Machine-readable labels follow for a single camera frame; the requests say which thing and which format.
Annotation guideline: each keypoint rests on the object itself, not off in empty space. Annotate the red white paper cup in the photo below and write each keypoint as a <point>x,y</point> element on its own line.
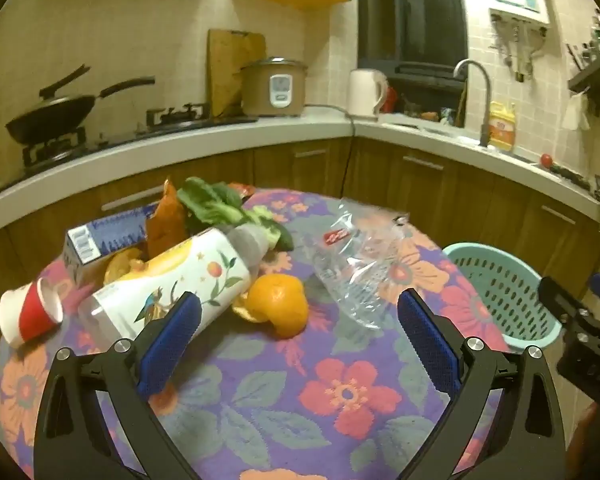
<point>29,311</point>

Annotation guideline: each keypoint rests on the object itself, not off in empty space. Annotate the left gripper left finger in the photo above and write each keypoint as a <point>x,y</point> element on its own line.
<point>72,439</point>

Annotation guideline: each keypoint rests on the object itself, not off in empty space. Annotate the wooden base cabinets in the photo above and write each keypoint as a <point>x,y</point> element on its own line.
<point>451,192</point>

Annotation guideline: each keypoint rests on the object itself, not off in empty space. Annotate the wooden cutting board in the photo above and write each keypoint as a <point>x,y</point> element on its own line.
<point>228,52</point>

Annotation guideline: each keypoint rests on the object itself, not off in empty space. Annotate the blue white milk carton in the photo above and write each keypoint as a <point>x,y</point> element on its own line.
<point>88,248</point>

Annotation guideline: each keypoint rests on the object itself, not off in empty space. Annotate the red tomato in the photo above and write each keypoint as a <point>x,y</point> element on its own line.
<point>546,160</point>

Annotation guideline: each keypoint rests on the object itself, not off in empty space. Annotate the white electric kettle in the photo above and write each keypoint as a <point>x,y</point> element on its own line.
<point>367,93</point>

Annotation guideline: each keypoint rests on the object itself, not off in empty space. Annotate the red pot on windowsill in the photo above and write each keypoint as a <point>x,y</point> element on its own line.
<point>389,105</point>

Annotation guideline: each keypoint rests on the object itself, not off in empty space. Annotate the white floral plastic bottle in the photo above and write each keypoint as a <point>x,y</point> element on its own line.
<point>216,267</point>

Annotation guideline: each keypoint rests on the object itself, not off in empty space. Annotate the banana peel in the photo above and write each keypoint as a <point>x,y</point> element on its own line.
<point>129,260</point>

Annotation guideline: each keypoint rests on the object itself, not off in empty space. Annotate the black wok pan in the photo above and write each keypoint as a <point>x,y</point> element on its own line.
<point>58,115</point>

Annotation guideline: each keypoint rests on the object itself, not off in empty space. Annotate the green leafy vegetable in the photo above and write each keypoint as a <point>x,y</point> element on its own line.
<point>220,205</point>

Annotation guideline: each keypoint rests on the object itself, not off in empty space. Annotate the orange snack bag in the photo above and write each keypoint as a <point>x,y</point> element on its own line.
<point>166,227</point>

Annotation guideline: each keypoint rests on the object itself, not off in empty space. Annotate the yellow dish soap bag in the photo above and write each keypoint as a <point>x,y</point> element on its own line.
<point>502,126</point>

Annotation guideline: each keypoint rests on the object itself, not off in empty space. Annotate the black wall spice shelf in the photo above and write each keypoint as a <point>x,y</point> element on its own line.
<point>586,59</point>

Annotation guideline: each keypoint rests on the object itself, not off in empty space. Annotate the teal plastic waste basket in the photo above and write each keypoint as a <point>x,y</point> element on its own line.
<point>495,297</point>

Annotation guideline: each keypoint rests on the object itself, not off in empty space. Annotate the brown rice cooker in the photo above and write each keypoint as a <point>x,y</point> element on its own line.
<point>274,87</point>

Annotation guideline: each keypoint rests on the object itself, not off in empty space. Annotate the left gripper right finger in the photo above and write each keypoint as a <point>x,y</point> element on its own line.
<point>525,440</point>

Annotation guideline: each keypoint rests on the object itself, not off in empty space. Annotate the clear plastic bag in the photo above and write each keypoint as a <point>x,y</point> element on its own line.
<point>351,255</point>

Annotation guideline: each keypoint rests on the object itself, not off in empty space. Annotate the black gas stove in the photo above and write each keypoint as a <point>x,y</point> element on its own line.
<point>158,122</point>

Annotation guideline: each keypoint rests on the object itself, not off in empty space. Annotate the dark kitchen window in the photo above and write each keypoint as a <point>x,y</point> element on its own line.
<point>414,41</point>

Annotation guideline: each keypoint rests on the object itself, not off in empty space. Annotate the floral purple tablecloth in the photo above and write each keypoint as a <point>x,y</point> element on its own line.
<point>336,402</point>

